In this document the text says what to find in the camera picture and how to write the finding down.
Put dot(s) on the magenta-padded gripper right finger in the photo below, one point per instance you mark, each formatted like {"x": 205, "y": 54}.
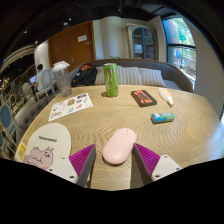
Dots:
{"x": 161, "y": 166}

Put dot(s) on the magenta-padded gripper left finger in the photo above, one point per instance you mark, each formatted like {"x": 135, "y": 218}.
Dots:
{"x": 63, "y": 168}

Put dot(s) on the pink computer mouse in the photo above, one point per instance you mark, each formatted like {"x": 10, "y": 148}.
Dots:
{"x": 118, "y": 146}

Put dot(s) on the white round cartoon mouse pad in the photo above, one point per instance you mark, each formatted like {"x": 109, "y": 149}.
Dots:
{"x": 50, "y": 141}

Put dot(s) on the yellow card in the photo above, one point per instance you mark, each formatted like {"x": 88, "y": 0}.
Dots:
{"x": 20, "y": 152}

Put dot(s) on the small green blue box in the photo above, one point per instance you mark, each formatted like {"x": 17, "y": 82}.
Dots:
{"x": 162, "y": 117}

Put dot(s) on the white sticker sheet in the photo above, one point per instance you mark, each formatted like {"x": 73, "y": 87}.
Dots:
{"x": 70, "y": 106}

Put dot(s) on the grey tufted chair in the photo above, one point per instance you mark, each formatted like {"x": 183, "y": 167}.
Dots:
{"x": 31, "y": 113}

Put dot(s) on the white tube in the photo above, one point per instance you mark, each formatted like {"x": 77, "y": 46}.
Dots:
{"x": 166, "y": 96}

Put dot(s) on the black box with red print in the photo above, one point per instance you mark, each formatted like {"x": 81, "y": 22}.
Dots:
{"x": 143, "y": 98}

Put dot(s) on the blue-backed chairs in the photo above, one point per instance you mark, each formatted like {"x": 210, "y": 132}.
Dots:
{"x": 6, "y": 116}

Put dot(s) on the white dining chairs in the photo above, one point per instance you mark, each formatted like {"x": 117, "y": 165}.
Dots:
{"x": 47, "y": 81}

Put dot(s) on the clear bottle with white lid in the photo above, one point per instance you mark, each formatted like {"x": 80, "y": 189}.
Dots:
{"x": 63, "y": 80}

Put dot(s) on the striped cushion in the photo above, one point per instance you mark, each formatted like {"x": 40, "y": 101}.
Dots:
{"x": 152, "y": 77}
{"x": 99, "y": 76}
{"x": 130, "y": 76}

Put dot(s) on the grey curved sofa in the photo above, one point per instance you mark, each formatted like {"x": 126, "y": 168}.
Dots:
{"x": 173, "y": 75}

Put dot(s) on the person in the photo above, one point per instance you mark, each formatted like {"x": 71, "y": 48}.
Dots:
{"x": 39, "y": 76}

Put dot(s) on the black backpack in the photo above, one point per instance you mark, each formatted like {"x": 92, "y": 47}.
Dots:
{"x": 86, "y": 76}

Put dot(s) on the green drink can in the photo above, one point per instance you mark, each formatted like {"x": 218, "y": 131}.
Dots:
{"x": 111, "y": 80}

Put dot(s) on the window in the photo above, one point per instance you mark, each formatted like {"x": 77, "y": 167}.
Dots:
{"x": 180, "y": 46}

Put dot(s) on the brown wooden door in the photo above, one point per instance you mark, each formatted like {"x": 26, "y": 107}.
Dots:
{"x": 71, "y": 45}

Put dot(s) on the arched glass cabinet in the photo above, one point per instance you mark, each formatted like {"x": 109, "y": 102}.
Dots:
{"x": 142, "y": 41}

